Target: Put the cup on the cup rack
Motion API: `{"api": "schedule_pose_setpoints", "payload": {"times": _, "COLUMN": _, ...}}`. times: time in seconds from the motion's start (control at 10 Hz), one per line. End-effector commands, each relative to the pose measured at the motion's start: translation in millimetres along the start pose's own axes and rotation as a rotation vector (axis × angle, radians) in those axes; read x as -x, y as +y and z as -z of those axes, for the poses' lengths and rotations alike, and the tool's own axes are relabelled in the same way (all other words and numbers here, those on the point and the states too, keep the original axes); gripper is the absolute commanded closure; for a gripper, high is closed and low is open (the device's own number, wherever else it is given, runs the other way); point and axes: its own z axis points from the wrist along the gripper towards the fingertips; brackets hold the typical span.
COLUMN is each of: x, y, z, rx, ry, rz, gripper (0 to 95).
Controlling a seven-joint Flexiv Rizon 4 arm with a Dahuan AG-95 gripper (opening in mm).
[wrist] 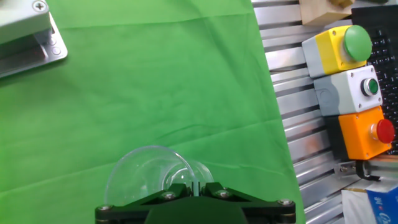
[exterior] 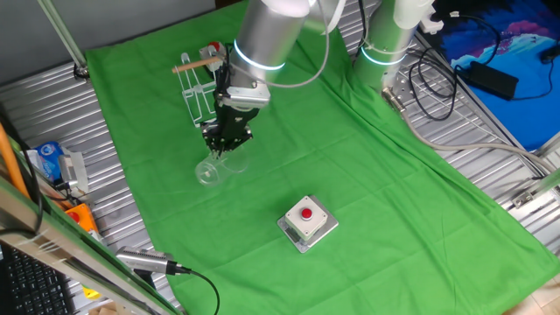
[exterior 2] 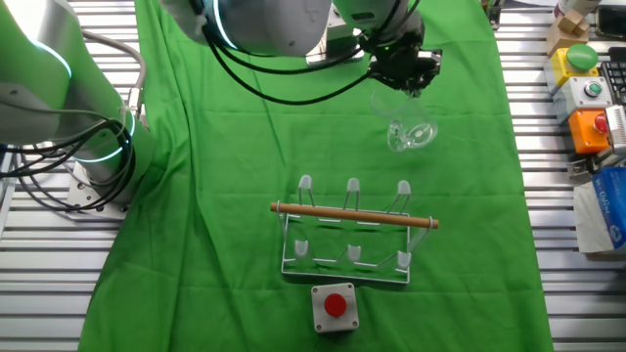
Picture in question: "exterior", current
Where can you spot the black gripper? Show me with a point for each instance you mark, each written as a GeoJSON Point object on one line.
{"type": "Point", "coordinates": [232, 124]}

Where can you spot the clear glass cup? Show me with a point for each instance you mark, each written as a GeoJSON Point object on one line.
{"type": "Point", "coordinates": [210, 172]}

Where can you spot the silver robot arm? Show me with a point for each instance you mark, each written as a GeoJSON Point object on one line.
{"type": "Point", "coordinates": [262, 35]}

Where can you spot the grey button box on plate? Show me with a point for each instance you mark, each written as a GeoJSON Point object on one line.
{"type": "Point", "coordinates": [306, 219]}

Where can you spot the green cloth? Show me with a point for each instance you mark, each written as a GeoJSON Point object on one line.
{"type": "Point", "coordinates": [350, 175]}

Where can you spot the orange box red button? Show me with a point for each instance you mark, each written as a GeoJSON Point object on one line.
{"type": "Point", "coordinates": [85, 219]}

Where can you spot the wooden blocks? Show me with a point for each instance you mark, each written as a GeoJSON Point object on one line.
{"type": "Point", "coordinates": [105, 310]}

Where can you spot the orange pole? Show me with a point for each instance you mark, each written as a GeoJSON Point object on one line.
{"type": "Point", "coordinates": [9, 157]}

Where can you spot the black keyboard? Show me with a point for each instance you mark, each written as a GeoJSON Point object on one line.
{"type": "Point", "coordinates": [30, 289]}

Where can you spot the black power adapter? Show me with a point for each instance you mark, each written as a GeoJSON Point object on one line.
{"type": "Point", "coordinates": [490, 79]}

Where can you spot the blue painted mat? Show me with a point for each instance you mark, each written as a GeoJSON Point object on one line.
{"type": "Point", "coordinates": [525, 52]}

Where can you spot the black computer mouse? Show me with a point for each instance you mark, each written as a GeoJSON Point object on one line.
{"type": "Point", "coordinates": [550, 54]}

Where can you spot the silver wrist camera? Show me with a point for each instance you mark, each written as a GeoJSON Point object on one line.
{"type": "Point", "coordinates": [245, 97]}

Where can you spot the silver exterior camera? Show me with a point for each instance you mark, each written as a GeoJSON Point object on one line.
{"type": "Point", "coordinates": [140, 259]}

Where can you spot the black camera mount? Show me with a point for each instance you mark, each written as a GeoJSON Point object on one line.
{"type": "Point", "coordinates": [144, 277]}

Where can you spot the green-edged aluminium frame beam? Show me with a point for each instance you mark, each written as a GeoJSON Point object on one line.
{"type": "Point", "coordinates": [65, 254]}

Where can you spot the aluminium frame pole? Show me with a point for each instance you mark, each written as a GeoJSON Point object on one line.
{"type": "Point", "coordinates": [536, 192]}
{"type": "Point", "coordinates": [61, 35]}

